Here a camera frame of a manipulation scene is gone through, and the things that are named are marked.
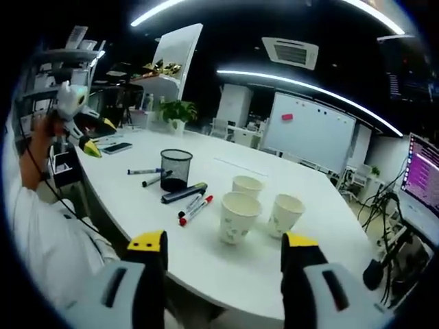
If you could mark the smartphone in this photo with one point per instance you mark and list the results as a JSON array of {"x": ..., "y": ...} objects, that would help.
[{"x": 117, "y": 147}]

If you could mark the computer monitor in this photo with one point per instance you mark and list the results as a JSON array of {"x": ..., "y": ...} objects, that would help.
[{"x": 423, "y": 178}]

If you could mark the potted green plant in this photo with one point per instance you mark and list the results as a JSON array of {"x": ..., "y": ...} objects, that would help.
[{"x": 178, "y": 111}]

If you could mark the grey storage shelf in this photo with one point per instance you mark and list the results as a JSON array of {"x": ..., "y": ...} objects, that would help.
[{"x": 51, "y": 68}]

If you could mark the person's left hand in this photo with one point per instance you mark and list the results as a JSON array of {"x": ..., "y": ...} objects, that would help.
[{"x": 48, "y": 127}]

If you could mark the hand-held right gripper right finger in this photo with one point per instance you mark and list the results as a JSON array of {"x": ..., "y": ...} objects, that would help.
[{"x": 308, "y": 288}]

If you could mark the black whiteboard marker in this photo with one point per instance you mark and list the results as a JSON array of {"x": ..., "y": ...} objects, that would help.
[{"x": 152, "y": 180}]

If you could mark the white display shelf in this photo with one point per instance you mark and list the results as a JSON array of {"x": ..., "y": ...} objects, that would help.
[{"x": 175, "y": 58}]

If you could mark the red whiteboard eraser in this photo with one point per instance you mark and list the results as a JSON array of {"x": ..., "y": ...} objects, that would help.
[{"x": 288, "y": 116}]

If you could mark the black-capped white whiteboard marker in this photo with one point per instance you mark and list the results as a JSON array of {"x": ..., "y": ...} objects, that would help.
[{"x": 191, "y": 205}]

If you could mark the ceiling air conditioner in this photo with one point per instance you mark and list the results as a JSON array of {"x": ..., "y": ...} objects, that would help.
[{"x": 291, "y": 52}]

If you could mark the white paper cup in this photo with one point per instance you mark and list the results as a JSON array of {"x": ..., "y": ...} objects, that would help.
[
  {"x": 238, "y": 219},
  {"x": 247, "y": 186},
  {"x": 284, "y": 217}
]

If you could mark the black mesh pen holder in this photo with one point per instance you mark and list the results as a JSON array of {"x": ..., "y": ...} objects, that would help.
[{"x": 175, "y": 171}]

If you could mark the whiteboard on stand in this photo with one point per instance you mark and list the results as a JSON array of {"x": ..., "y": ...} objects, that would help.
[{"x": 308, "y": 133}]

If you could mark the red-capped whiteboard marker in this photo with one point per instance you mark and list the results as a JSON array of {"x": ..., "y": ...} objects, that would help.
[{"x": 197, "y": 210}]

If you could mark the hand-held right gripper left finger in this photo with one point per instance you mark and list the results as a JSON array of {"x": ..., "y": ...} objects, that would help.
[{"x": 137, "y": 284}]

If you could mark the blue-capped whiteboard marker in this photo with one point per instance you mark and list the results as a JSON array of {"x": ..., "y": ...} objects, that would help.
[{"x": 144, "y": 170}]

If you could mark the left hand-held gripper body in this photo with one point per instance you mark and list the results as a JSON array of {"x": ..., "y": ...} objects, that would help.
[{"x": 73, "y": 99}]

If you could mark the ceiling light strip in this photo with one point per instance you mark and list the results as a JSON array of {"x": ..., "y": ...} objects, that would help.
[
  {"x": 308, "y": 89},
  {"x": 380, "y": 15},
  {"x": 151, "y": 14}
]

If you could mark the black rounded device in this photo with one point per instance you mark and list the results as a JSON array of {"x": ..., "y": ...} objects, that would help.
[{"x": 372, "y": 274}]

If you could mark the black tripod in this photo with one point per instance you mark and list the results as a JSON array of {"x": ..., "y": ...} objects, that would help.
[{"x": 128, "y": 114}]

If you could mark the black open box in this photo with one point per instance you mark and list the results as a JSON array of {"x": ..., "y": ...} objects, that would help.
[{"x": 67, "y": 168}]

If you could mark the white office chair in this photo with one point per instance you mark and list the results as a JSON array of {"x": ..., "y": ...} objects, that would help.
[{"x": 219, "y": 127}]

